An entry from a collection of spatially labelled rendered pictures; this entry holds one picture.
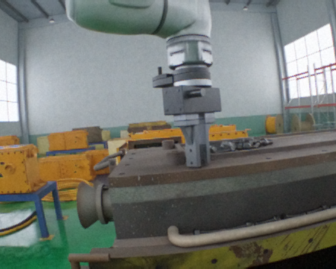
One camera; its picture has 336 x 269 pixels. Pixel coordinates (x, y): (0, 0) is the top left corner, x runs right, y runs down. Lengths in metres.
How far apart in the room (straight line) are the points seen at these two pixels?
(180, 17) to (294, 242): 0.47
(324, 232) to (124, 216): 0.41
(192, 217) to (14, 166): 3.21
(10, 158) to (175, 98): 3.27
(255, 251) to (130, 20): 0.46
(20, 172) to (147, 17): 3.25
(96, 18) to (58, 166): 6.42
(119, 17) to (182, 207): 0.36
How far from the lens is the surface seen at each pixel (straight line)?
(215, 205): 0.52
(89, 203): 0.63
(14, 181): 3.63
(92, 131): 11.93
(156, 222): 0.51
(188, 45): 0.48
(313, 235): 0.55
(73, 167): 6.65
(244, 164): 0.51
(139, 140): 3.12
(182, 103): 0.44
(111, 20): 0.43
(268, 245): 0.51
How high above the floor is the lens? 1.46
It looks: 4 degrees down
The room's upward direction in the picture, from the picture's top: 5 degrees counter-clockwise
